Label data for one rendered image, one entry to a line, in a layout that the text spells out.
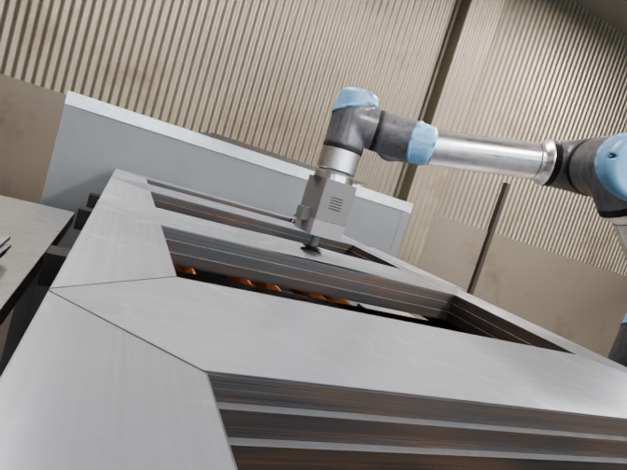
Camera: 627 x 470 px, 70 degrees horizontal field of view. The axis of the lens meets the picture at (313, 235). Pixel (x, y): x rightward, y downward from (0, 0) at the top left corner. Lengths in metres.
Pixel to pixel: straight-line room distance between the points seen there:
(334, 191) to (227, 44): 2.59
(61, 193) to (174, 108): 1.74
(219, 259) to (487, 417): 0.45
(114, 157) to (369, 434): 1.37
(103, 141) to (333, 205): 0.95
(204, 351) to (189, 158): 1.33
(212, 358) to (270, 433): 0.05
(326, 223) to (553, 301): 4.42
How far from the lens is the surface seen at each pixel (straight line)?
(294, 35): 3.44
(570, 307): 5.31
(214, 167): 1.60
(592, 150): 0.97
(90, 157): 1.58
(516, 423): 0.41
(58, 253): 0.78
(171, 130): 1.58
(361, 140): 0.82
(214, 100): 3.25
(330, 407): 0.30
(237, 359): 0.29
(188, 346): 0.29
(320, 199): 0.79
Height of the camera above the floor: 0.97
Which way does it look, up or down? 5 degrees down
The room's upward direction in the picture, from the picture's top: 17 degrees clockwise
